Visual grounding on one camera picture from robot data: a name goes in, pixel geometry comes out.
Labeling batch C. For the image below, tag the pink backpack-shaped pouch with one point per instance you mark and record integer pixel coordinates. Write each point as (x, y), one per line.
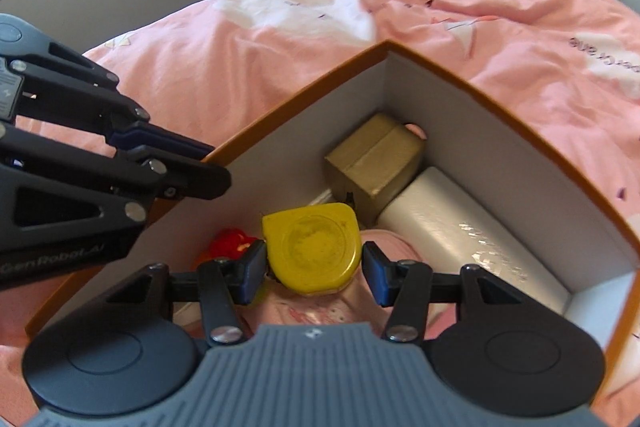
(310, 312)

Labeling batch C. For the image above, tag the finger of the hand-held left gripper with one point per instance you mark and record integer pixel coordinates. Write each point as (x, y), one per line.
(165, 139)
(200, 182)

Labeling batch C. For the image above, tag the yellow tape measure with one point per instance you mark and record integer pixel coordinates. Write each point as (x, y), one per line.
(310, 247)

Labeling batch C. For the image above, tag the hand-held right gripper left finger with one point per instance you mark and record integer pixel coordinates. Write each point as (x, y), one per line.
(252, 269)

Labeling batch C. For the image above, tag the small gold cardboard box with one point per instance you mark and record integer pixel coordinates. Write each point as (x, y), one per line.
(375, 162)

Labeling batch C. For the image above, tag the pink printed blanket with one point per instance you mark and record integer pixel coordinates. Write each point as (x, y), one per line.
(250, 57)

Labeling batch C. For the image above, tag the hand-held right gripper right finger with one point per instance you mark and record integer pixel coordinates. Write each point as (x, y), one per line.
(375, 272)

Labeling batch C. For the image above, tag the orange-rimmed white storage box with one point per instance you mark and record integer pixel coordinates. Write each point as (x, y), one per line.
(500, 132)

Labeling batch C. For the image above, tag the white glasses case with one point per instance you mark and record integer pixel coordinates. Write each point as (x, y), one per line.
(450, 227)

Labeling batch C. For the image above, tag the small red toy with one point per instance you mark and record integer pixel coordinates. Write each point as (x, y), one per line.
(227, 243)

